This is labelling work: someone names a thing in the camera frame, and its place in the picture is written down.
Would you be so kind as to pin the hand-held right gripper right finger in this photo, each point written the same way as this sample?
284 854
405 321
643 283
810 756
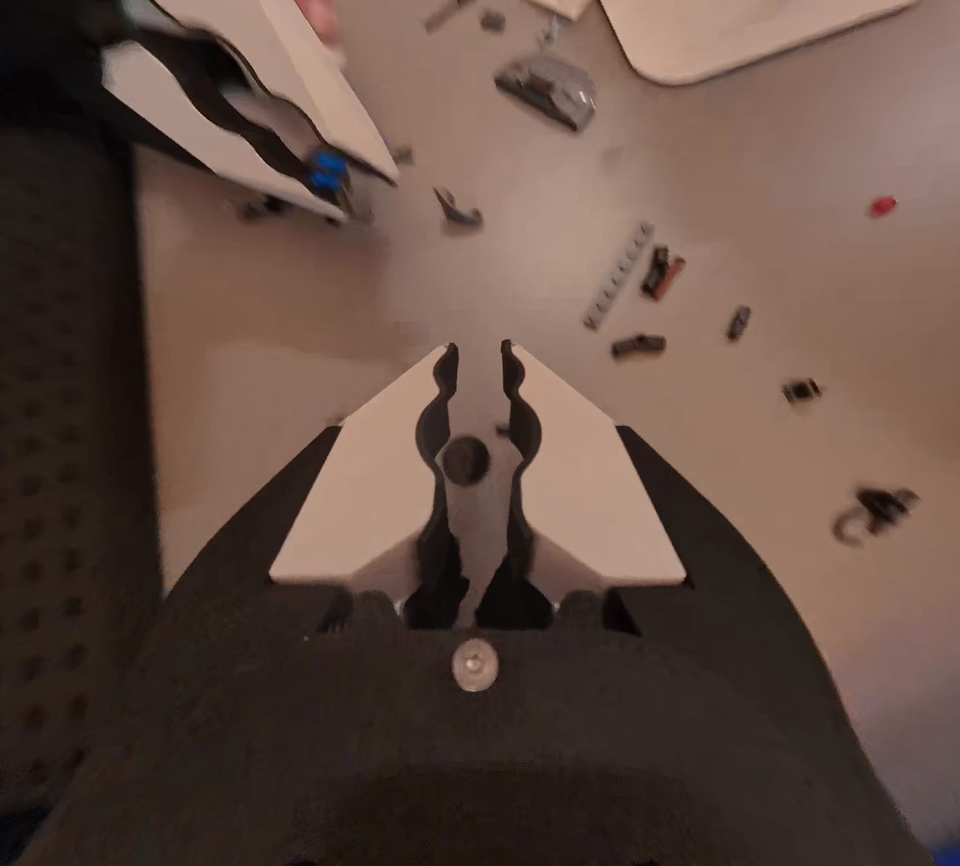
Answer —
600 506

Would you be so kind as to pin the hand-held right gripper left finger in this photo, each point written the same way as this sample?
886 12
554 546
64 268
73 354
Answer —
352 506

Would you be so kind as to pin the blue lego pin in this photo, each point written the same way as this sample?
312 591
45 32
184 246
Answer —
330 163
325 183

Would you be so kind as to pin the black lego wheel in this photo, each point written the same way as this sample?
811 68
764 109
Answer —
465 459

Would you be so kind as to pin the black angled lego connector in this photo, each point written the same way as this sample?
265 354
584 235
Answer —
638 346

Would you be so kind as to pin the short black lego pin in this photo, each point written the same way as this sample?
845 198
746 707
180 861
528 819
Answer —
739 323

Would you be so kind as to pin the long grey lego plate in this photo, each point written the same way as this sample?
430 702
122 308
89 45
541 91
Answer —
619 275

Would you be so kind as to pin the black grey small lego piece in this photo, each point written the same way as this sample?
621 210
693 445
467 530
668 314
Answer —
801 391

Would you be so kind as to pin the black and brown lego piece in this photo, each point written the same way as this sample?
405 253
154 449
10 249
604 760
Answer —
662 273

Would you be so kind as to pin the black lego axle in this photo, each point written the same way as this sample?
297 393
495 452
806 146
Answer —
452 3

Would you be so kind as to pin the small grey lego plate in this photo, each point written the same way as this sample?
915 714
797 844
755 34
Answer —
493 21

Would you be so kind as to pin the grey lego arch piece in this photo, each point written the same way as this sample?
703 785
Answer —
456 213

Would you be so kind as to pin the grey curved lego assembly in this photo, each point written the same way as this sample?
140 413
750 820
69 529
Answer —
547 89

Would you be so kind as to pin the small red lego piece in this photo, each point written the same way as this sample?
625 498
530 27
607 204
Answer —
883 206

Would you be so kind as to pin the black perforated office chair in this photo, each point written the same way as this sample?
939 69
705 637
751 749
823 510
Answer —
67 431

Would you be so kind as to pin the small grey clip piece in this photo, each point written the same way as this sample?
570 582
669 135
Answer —
550 33

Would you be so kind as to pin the small grey lego bracket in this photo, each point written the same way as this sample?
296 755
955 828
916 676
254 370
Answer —
401 154

